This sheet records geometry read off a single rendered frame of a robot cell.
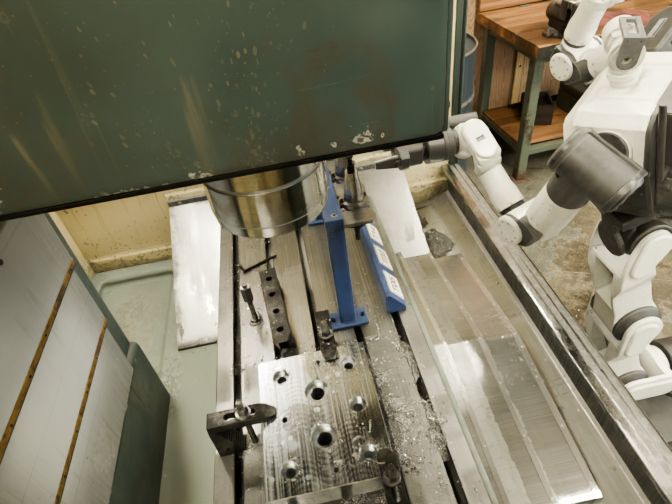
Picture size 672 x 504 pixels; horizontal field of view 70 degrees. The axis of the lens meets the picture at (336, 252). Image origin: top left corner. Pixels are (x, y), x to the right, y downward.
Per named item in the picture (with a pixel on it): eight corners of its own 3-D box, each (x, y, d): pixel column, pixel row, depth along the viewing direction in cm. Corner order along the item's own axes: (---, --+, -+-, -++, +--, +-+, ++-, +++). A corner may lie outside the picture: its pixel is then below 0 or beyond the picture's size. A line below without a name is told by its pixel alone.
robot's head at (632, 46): (634, 55, 96) (648, 16, 90) (639, 77, 91) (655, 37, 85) (599, 54, 98) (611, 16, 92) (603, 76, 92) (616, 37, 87)
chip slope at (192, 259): (402, 211, 198) (400, 156, 181) (465, 342, 145) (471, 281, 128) (188, 253, 193) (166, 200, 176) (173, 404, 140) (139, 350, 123)
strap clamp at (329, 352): (333, 338, 116) (325, 296, 106) (343, 384, 106) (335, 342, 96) (320, 341, 116) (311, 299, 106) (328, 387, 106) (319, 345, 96)
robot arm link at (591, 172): (609, 201, 99) (647, 163, 87) (581, 226, 97) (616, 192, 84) (564, 165, 103) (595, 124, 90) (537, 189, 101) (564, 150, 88)
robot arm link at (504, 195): (500, 167, 128) (539, 229, 125) (469, 184, 126) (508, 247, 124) (519, 151, 117) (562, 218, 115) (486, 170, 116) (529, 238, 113)
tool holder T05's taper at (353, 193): (340, 195, 105) (337, 168, 100) (359, 189, 105) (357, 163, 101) (347, 205, 101) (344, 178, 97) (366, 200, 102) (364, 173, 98)
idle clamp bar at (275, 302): (280, 284, 133) (275, 266, 129) (298, 355, 114) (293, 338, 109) (262, 288, 132) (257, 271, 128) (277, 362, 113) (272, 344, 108)
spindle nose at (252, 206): (212, 187, 71) (186, 111, 63) (316, 163, 73) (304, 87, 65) (217, 253, 59) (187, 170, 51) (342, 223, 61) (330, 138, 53)
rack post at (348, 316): (365, 308, 122) (355, 215, 103) (369, 324, 118) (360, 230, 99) (326, 316, 122) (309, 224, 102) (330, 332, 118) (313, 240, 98)
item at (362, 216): (372, 208, 102) (372, 205, 102) (378, 222, 98) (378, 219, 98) (341, 214, 102) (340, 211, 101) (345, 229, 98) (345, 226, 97)
